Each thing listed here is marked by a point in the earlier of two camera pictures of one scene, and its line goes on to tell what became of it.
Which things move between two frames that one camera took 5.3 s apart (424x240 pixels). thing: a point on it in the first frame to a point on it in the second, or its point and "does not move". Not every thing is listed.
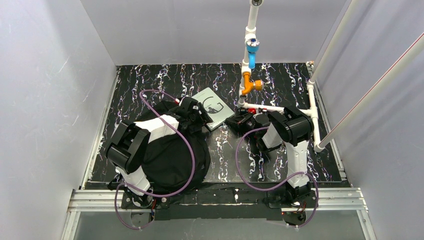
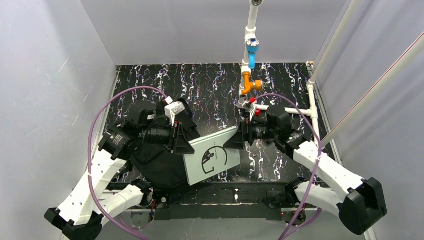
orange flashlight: [257, 85] does not move
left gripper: [197, 116] to [174, 138]
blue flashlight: [252, 46] does not move
